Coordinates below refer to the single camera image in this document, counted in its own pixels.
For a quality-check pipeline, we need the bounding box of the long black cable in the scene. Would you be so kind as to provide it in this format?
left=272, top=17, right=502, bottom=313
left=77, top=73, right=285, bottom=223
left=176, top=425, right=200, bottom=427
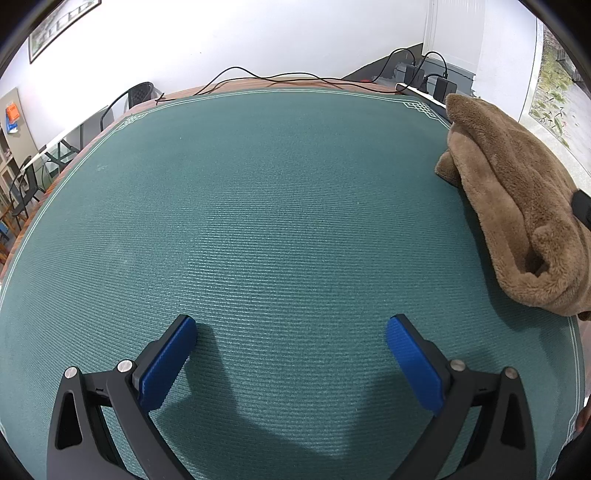
left=154, top=67, right=402, bottom=102

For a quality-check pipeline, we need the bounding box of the landscape wall painting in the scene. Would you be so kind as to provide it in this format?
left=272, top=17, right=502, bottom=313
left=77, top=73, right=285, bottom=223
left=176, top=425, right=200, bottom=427
left=526, top=18, right=591, bottom=151

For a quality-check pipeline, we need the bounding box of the white wall board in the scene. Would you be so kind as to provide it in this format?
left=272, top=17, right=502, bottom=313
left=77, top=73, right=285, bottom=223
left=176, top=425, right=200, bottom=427
left=0, top=87, right=38, bottom=160

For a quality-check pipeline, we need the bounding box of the framed wall picture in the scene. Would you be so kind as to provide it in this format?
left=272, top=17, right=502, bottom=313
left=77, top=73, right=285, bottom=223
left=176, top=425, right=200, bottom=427
left=28, top=0, right=102, bottom=64

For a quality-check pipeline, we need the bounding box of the black chair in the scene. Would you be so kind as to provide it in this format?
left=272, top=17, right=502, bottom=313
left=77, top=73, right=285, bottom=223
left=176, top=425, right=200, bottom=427
left=7, top=157, right=47, bottom=232
left=99, top=82, right=155, bottom=129

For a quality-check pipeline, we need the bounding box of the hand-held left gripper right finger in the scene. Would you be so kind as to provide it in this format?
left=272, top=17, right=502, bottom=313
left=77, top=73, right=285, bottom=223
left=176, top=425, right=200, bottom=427
left=386, top=314, right=550, bottom=480

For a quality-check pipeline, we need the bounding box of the white cable duct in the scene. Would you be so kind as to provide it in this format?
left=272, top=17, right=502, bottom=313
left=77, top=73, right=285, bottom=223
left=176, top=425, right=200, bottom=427
left=425, top=0, right=439, bottom=54

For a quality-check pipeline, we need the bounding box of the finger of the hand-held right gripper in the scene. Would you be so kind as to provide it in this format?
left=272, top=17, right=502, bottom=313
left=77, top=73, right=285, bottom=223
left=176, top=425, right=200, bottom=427
left=571, top=188, right=591, bottom=232

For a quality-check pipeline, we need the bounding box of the brown fleece towel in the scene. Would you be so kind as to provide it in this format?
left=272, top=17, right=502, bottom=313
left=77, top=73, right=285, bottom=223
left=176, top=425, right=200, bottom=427
left=434, top=92, right=591, bottom=322

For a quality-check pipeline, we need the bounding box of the black adapter cable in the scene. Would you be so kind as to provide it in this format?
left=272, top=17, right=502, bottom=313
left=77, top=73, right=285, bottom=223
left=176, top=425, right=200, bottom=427
left=376, top=47, right=419, bottom=84
left=418, top=51, right=448, bottom=81

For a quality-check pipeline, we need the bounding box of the green table mat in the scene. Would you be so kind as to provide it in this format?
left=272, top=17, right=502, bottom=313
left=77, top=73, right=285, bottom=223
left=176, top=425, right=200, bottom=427
left=0, top=88, right=583, bottom=480

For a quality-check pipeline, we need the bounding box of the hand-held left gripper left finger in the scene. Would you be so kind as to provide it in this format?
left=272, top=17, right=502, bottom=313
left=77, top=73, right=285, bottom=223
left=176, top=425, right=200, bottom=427
left=46, top=315, right=198, bottom=480

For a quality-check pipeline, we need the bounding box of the glass table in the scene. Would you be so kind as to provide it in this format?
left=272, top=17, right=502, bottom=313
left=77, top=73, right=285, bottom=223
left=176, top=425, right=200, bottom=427
left=21, top=127, right=95, bottom=185

